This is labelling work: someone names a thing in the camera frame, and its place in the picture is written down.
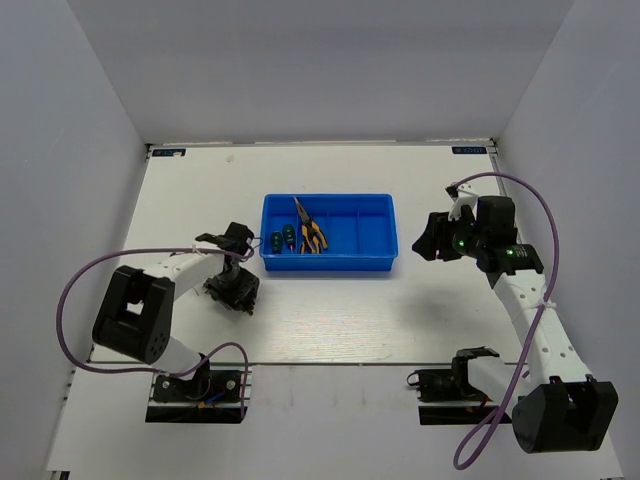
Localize yellow black long-nose pliers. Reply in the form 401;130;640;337
294;197;329;253

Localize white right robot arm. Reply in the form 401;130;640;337
412;196;618;453

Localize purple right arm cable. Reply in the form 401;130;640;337
453;172;560;471

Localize green hex key set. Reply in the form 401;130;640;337
242;295;256;315

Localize yellow black short pliers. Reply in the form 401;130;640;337
299;239;322;254

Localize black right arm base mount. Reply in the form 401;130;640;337
406;368;498;426

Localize blue label sticker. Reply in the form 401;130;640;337
151;148;186;158
451;145;487;155

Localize blue label sticker left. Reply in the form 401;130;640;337
151;148;186;158

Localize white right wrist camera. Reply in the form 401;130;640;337
445;183;479;221

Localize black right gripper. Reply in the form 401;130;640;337
412;209;487;261

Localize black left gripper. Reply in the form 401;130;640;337
203;265;260;312

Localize blue label sticker right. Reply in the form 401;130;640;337
451;145;487;155

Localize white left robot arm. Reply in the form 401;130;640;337
92;222;260;399

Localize blue plastic divided bin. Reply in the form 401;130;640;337
260;193;399;272

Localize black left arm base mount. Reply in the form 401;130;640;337
145;366;251;425

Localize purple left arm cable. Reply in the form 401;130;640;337
55;235;264;419

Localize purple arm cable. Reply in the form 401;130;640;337
453;172;560;471
55;235;264;419

